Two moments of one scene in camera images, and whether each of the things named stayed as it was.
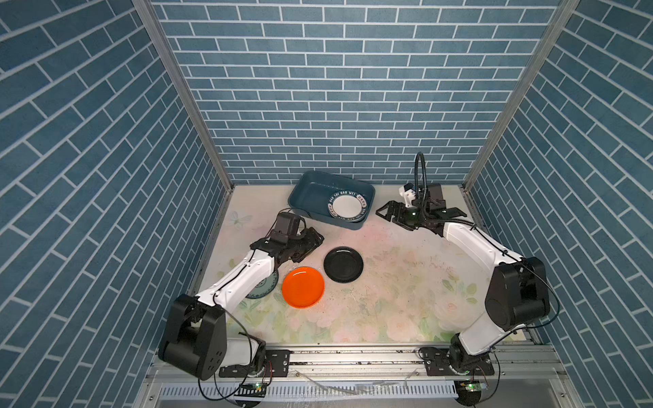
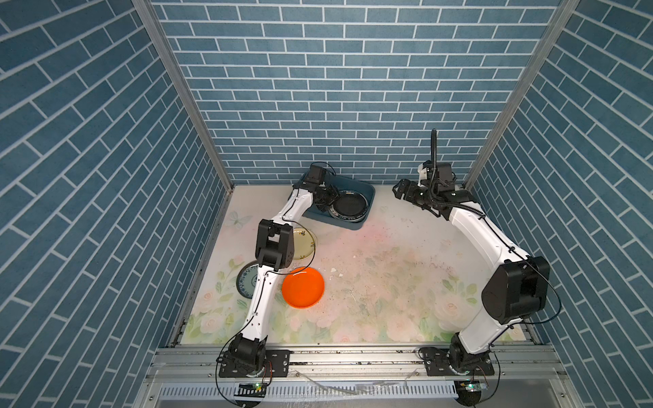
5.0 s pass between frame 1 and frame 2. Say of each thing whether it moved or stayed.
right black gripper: moved
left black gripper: moved
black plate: moved
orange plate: stayed
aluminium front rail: stayed
